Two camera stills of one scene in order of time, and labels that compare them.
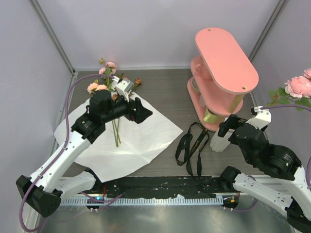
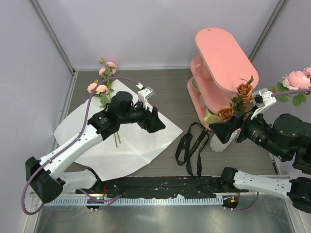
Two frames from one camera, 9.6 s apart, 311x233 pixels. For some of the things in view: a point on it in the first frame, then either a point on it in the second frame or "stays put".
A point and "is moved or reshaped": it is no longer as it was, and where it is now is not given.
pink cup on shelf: (201, 69) stays put
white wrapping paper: (124, 146) stays put
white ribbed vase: (218, 143) stays put
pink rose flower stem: (297, 91) is moved or reshaped
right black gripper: (229, 123) to (221, 129)
